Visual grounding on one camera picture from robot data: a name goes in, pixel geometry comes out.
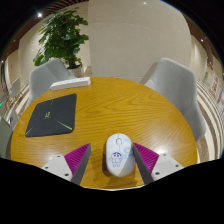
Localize white cartoon-print computer mouse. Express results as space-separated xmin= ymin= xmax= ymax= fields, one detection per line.
xmin=105 ymin=132 xmax=137 ymax=178

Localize green leafy potted plant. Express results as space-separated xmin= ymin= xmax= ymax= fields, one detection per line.
xmin=32 ymin=8 xmax=90 ymax=70

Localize black mouse pad green lines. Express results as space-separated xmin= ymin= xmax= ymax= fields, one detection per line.
xmin=24 ymin=93 xmax=78 ymax=139

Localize white power strip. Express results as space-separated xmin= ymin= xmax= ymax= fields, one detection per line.
xmin=49 ymin=76 xmax=92 ymax=92

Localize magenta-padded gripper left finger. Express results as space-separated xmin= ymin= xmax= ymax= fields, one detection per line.
xmin=40 ymin=142 xmax=92 ymax=186

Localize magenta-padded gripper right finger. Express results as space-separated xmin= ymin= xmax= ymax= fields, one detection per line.
xmin=131 ymin=142 xmax=184 ymax=186

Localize white plant pot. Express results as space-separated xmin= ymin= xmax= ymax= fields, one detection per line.
xmin=68 ymin=64 xmax=85 ymax=79

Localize grey shell chair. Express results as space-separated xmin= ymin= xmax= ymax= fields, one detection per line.
xmin=28 ymin=58 xmax=77 ymax=105
xmin=9 ymin=77 xmax=22 ymax=98
xmin=143 ymin=57 xmax=207 ymax=143
xmin=0 ymin=117 xmax=14 ymax=160
xmin=9 ymin=109 xmax=21 ymax=132

